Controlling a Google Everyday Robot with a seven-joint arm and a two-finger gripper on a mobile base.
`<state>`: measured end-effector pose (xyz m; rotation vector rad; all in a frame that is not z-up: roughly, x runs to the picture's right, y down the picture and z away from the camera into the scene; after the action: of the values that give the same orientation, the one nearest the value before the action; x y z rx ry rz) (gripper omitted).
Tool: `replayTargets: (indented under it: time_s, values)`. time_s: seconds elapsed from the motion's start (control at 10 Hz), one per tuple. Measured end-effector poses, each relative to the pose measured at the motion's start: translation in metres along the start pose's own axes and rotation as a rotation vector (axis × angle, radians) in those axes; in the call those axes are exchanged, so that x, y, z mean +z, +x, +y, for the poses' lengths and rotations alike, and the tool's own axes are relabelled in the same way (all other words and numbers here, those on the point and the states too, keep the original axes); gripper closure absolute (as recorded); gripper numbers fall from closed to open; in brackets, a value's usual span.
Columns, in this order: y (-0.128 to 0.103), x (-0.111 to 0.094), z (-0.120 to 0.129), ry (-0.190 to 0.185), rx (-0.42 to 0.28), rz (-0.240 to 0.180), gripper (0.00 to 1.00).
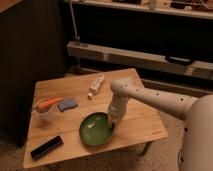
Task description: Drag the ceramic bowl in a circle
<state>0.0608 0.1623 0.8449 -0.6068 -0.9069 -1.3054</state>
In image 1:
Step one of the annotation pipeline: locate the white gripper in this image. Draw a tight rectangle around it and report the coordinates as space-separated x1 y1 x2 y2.
108 96 129 131

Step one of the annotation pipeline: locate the green ceramic bowl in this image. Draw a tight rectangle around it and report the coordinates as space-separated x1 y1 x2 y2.
79 112 114 146

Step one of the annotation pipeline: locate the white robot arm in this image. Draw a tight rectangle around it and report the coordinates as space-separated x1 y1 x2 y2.
108 77 213 171

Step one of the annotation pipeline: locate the white tube with cap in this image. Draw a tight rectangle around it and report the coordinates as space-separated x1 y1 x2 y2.
87 74 105 99

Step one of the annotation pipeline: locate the blue sponge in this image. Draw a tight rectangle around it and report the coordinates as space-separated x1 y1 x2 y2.
58 98 78 112

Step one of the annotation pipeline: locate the wooden folding table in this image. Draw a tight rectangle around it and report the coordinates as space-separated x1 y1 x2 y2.
23 69 168 168

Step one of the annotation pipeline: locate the long grey case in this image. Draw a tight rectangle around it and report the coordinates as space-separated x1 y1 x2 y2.
66 41 213 80

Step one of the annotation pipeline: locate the black rectangular box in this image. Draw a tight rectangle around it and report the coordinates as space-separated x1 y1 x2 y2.
30 136 63 161

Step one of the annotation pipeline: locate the orange carrot toy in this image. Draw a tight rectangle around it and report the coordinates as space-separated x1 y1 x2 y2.
35 97 63 111

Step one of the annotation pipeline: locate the metal stand pole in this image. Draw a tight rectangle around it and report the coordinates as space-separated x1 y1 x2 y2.
69 0 87 47

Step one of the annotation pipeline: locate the wooden shelf board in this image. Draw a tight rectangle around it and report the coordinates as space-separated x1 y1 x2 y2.
63 0 213 20

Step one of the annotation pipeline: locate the black case handle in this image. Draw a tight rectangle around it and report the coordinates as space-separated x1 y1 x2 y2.
165 56 194 66

